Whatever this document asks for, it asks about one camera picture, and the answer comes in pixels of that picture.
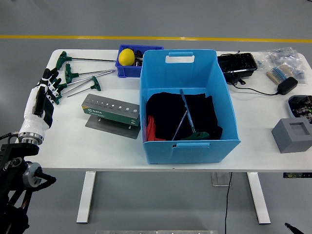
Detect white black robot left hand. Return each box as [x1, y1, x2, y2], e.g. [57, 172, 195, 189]
[19, 68, 63, 137]

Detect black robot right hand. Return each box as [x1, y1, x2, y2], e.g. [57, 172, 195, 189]
[284, 222, 304, 234]

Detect green metal wrench holder stand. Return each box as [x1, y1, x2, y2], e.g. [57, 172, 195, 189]
[81, 94, 141, 140]

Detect large light blue storage box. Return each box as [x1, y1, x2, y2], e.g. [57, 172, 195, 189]
[139, 48, 241, 164]

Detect large green T-handle hex wrench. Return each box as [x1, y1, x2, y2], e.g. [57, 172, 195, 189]
[179, 89, 210, 141]

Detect small green T-handle hex wrench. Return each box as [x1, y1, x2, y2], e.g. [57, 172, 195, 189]
[172, 110, 189, 141]

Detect white table leg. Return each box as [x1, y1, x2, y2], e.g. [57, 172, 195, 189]
[76, 171, 97, 224]
[246, 172, 271, 225]

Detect table height control panel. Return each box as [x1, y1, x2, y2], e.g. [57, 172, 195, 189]
[282, 172, 312, 178]

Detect grey hollow block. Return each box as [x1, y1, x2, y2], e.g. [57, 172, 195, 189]
[271, 117, 312, 154]

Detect clear floor plate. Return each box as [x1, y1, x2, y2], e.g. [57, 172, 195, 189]
[211, 172, 232, 187]

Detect small dark blue parts bin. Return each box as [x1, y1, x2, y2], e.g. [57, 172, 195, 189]
[115, 44, 164, 78]

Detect yellow ball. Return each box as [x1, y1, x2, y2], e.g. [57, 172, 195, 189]
[118, 48, 136, 66]

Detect mixed electronic parts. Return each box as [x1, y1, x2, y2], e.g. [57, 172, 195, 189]
[291, 96, 312, 122]

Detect red cloth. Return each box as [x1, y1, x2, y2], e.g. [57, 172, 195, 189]
[146, 115, 166, 141]

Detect light blue parts bin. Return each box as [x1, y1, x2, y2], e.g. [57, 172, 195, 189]
[287, 95, 312, 118]

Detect dark metal parts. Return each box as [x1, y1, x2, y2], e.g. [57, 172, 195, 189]
[133, 50, 144, 67]

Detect black cloth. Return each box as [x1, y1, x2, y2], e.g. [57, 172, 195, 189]
[145, 91, 223, 141]

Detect grey metal plate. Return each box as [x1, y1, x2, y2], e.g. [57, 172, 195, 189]
[95, 230, 218, 234]

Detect black power adapter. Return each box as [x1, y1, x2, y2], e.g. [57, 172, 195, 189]
[276, 76, 298, 96]

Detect tan resistor strip bundle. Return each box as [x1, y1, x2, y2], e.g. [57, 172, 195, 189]
[266, 64, 294, 85]

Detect clear plastic bag of parts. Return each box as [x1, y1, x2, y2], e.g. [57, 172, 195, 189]
[255, 46, 308, 86]

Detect black plastic tray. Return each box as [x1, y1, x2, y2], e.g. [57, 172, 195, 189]
[216, 52, 258, 85]

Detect long green T-handle hex wrench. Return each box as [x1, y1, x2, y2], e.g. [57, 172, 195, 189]
[55, 51, 117, 71]

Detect black floor cable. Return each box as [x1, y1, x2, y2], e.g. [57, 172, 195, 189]
[224, 172, 233, 234]

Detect black adapter cable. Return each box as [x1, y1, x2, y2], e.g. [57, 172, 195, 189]
[229, 51, 278, 96]

